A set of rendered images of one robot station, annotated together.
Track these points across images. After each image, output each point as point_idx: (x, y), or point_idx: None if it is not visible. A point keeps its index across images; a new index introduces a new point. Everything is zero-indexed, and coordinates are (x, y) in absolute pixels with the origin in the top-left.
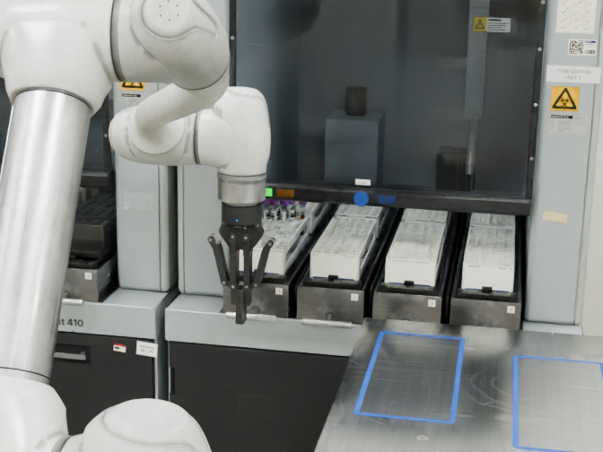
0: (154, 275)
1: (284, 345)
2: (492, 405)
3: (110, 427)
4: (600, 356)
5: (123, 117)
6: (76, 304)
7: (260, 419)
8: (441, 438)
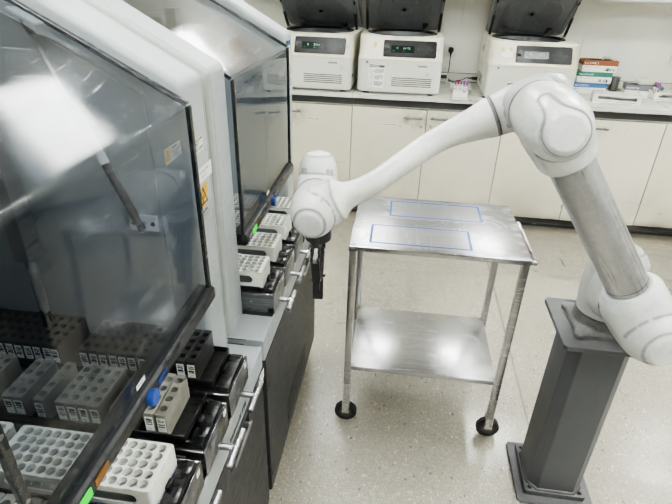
0: (224, 338)
1: (284, 306)
2: (446, 223)
3: (642, 253)
4: (383, 200)
5: (326, 205)
6: (262, 385)
7: (282, 356)
8: (483, 234)
